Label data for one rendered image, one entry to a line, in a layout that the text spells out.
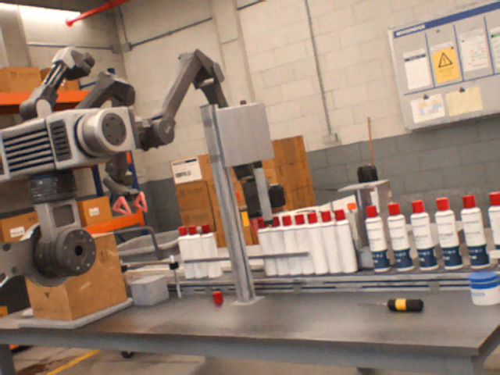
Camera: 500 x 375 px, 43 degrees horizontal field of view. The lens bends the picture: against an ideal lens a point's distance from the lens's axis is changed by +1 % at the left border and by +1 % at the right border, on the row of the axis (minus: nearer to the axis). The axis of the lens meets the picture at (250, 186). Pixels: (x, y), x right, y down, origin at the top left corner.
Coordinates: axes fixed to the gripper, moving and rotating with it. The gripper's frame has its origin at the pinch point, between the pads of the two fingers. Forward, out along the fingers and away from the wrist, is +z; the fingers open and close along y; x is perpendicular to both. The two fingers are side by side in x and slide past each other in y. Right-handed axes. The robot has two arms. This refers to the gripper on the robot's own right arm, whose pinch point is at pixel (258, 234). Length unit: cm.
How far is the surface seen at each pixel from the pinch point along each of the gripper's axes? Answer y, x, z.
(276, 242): -13.8, 8.9, 1.7
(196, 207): 271, -255, 13
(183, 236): 31.4, 7.2, -3.1
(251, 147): -17.1, 17.0, -32.0
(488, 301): -88, 25, 17
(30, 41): 463, -250, -195
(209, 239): 17.7, 7.6, -1.1
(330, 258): -34.3, 9.0, 8.3
